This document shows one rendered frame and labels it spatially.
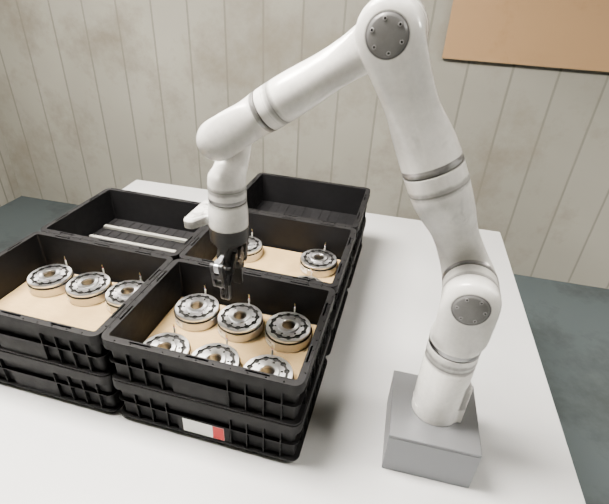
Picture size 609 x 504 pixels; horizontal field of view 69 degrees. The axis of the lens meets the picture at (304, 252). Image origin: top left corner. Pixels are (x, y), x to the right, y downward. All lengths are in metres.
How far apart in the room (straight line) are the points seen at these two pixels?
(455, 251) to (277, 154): 2.15
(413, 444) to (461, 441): 0.09
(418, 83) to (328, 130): 2.09
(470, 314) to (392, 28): 0.43
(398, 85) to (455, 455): 0.66
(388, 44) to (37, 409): 0.99
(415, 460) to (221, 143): 0.68
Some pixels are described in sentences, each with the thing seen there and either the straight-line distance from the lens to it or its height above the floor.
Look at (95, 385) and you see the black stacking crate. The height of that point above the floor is 0.78.
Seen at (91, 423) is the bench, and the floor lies 0.70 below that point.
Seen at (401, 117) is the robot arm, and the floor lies 1.37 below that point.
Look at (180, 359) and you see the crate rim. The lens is 0.84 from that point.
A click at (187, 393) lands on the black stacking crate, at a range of 0.91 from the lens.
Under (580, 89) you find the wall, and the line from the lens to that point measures 2.73.
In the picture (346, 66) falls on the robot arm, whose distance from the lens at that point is 0.70.
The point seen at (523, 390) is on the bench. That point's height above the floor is 0.70.
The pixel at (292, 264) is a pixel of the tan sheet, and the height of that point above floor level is 0.83.
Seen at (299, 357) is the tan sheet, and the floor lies 0.83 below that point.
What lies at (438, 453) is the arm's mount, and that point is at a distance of 0.93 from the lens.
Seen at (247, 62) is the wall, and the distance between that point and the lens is 2.75.
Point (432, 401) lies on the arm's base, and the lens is 0.89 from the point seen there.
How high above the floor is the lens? 1.52
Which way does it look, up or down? 32 degrees down
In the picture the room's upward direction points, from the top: 3 degrees clockwise
